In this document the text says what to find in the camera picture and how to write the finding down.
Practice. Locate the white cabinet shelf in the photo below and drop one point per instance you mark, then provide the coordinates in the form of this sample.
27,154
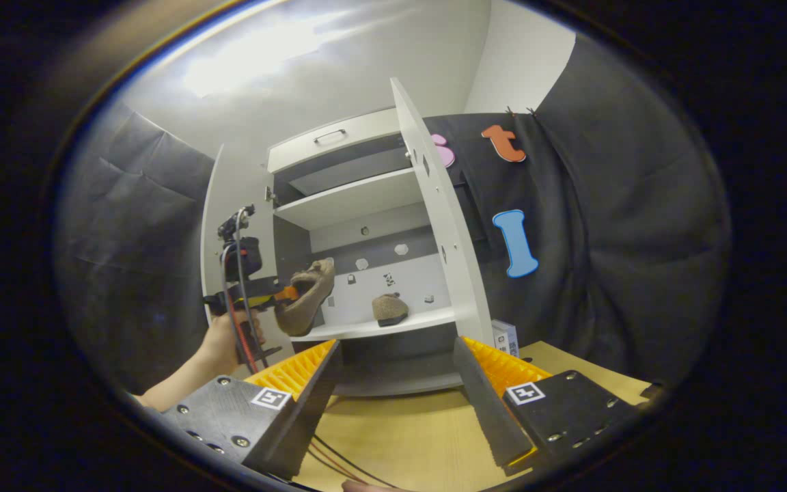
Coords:
346,201
427,320

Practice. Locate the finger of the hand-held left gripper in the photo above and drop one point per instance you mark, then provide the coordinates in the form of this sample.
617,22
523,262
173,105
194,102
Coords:
286,295

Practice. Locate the black backdrop cloth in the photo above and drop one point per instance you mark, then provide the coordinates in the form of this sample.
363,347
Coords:
134,239
605,239

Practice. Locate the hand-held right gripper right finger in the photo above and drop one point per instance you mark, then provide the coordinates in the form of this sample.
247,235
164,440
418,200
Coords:
489,410

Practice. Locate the small white printed box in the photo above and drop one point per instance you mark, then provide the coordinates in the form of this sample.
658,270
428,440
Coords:
505,338

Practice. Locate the brown fuzzy shoe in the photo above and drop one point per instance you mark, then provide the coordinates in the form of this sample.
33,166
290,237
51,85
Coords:
305,307
390,311

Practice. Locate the white cabinet drawer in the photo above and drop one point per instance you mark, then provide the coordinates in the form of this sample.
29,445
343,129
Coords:
380,126

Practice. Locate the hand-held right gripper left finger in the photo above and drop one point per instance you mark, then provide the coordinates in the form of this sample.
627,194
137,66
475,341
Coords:
308,417

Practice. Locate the white shoe cabinet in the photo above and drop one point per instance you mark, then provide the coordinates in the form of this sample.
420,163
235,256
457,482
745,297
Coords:
407,280

